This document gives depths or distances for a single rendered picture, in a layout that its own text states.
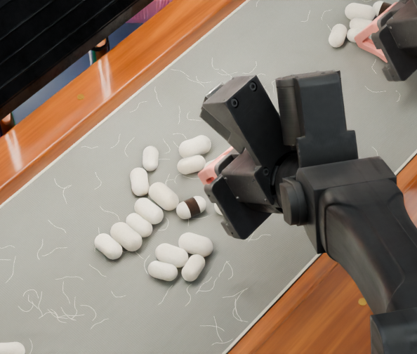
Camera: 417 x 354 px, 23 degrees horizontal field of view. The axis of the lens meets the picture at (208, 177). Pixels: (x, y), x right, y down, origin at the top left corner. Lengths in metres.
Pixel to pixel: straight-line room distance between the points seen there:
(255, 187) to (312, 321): 0.17
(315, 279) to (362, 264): 0.33
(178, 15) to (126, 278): 0.36
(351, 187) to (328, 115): 0.09
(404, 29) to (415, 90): 0.12
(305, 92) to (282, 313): 0.27
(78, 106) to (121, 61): 0.08
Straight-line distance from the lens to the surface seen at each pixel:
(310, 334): 1.01
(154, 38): 1.24
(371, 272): 0.71
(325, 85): 0.86
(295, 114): 0.88
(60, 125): 1.16
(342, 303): 1.03
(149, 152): 1.14
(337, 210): 0.77
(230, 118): 0.89
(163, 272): 1.05
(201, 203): 1.10
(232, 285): 1.06
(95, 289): 1.07
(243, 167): 0.92
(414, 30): 1.14
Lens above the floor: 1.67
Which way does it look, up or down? 55 degrees down
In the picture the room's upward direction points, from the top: straight up
